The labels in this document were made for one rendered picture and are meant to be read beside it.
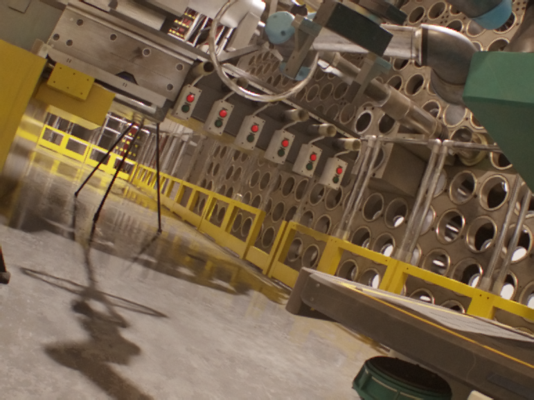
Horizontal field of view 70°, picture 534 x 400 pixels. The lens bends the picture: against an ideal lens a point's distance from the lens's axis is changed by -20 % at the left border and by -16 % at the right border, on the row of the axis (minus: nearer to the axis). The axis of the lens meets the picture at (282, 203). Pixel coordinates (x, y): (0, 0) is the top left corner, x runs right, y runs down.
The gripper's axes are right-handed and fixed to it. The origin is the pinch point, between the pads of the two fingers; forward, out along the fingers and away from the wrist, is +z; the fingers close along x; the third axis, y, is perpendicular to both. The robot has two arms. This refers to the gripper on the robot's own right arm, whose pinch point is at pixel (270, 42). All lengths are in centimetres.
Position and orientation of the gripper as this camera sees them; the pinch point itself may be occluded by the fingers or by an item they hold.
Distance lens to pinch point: 141.9
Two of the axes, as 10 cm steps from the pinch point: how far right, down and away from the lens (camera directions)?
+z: -4.6, -1.4, 8.7
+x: 8.7, 0.9, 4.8
